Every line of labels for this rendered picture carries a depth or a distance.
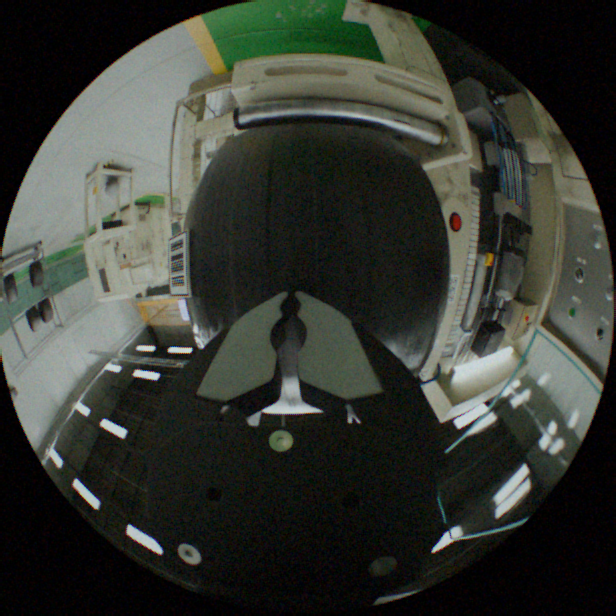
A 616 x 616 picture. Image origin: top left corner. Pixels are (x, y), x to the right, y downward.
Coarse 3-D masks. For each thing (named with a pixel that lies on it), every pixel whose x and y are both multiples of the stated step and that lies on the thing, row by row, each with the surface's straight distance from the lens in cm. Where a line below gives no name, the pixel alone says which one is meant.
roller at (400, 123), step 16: (240, 112) 33; (256, 112) 32; (272, 112) 32; (288, 112) 32; (304, 112) 32; (320, 112) 32; (336, 112) 32; (352, 112) 33; (368, 112) 33; (384, 112) 35; (400, 112) 37; (240, 128) 34; (384, 128) 35; (400, 128) 36; (416, 128) 37; (432, 128) 39; (432, 144) 40
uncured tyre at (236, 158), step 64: (256, 128) 28; (320, 128) 25; (256, 192) 15; (320, 192) 15; (384, 192) 16; (192, 256) 17; (256, 256) 14; (320, 256) 13; (384, 256) 14; (448, 256) 19; (192, 320) 20; (384, 320) 15
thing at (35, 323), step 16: (32, 256) 564; (0, 272) 507; (16, 272) 555; (32, 272) 525; (16, 288) 509; (48, 288) 548; (32, 304) 536; (48, 304) 523; (32, 320) 510; (48, 320) 533; (16, 336) 503
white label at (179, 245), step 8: (184, 232) 18; (168, 240) 21; (176, 240) 19; (184, 240) 18; (168, 248) 21; (176, 248) 19; (184, 248) 18; (168, 256) 21; (176, 256) 19; (184, 256) 18; (168, 264) 21; (176, 264) 19; (184, 264) 18; (176, 272) 19; (184, 272) 18; (176, 280) 19; (184, 280) 18; (176, 288) 19; (184, 288) 18; (176, 296) 19; (184, 296) 18
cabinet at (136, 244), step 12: (144, 204) 491; (144, 216) 480; (144, 228) 475; (120, 240) 494; (132, 240) 460; (144, 240) 469; (120, 252) 498; (132, 252) 464; (144, 252) 464; (120, 264) 505
